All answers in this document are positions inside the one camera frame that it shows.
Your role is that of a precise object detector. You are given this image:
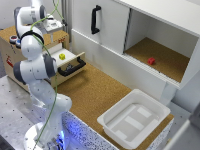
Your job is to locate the white cabinet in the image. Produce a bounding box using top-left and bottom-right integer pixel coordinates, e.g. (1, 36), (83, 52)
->
(70, 0), (200, 108)

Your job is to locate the white sliding door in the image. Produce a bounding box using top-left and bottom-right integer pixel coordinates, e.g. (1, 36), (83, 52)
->
(71, 0), (131, 56)

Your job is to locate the wooden drawer box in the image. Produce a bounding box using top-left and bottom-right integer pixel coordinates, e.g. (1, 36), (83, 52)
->
(0, 25), (72, 93)

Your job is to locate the black drawer handle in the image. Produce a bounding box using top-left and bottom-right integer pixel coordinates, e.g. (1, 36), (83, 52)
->
(56, 56), (87, 78)

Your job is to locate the white plastic box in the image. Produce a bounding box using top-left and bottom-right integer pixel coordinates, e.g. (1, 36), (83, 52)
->
(96, 88), (172, 150)

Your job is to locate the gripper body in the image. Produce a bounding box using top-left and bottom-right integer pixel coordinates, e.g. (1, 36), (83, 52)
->
(44, 17), (67, 35)

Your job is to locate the wooden drawer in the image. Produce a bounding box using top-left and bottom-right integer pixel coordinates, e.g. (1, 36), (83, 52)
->
(45, 47), (87, 88)

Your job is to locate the blue button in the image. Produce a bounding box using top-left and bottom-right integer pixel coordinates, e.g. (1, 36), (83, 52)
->
(15, 39), (23, 48)

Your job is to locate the green cable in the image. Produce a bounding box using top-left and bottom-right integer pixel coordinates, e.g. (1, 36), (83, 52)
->
(29, 0), (64, 150)

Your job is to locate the black door handle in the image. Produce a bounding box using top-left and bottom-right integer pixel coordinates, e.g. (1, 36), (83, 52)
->
(90, 4), (102, 36)

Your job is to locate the pink block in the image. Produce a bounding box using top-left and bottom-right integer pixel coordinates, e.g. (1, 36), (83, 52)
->
(147, 56), (157, 66)

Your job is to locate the yellow block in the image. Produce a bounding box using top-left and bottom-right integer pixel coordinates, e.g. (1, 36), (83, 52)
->
(58, 52), (67, 61)

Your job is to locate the red button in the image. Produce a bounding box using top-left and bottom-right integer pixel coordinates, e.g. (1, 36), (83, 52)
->
(8, 35), (18, 45)

